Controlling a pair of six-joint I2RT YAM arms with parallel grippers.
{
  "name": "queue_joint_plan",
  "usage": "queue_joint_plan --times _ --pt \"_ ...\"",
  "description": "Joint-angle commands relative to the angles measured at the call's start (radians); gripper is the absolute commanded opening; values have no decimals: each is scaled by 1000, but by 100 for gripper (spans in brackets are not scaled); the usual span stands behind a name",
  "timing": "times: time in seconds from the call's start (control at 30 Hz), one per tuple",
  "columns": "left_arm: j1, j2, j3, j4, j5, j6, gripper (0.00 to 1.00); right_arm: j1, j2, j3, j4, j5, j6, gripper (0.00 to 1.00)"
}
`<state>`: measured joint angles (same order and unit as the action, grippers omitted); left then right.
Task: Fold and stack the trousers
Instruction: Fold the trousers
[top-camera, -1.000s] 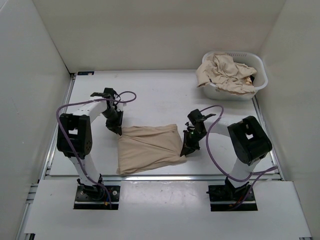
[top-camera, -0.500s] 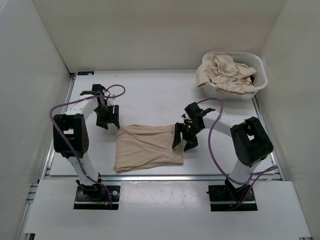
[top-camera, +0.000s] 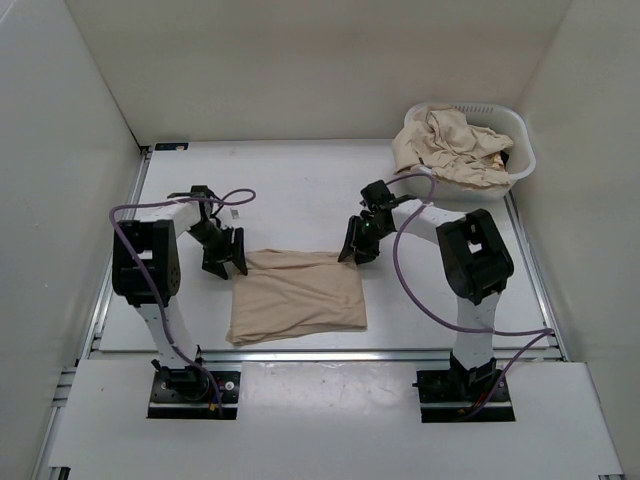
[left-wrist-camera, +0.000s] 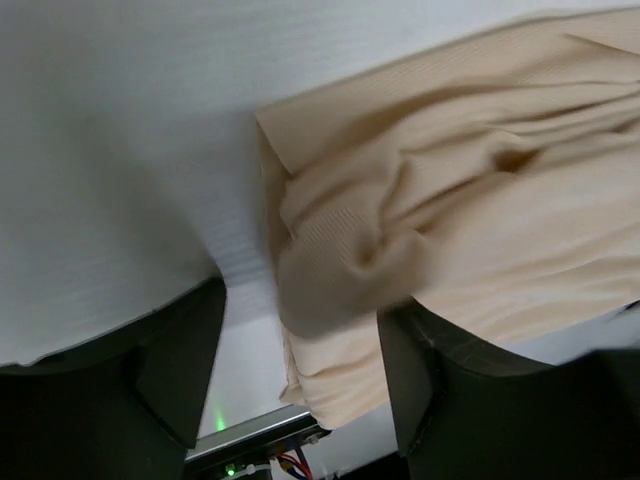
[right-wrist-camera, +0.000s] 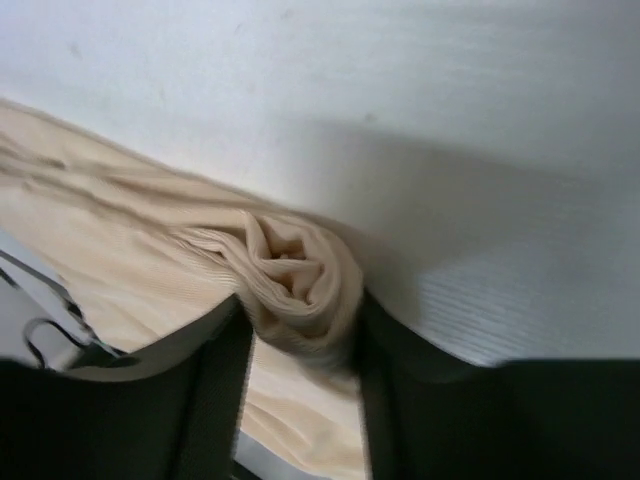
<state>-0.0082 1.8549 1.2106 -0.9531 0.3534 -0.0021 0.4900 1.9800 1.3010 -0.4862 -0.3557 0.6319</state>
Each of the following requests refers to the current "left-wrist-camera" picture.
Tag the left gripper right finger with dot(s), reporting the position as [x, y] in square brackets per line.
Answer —
[420, 351]

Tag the beige trousers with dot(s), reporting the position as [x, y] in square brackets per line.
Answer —
[494, 179]

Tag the front aluminium rail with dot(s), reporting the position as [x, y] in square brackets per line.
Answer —
[291, 417]

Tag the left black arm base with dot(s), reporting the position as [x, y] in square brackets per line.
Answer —
[285, 459]

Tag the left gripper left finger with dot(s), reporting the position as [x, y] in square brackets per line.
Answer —
[168, 357]

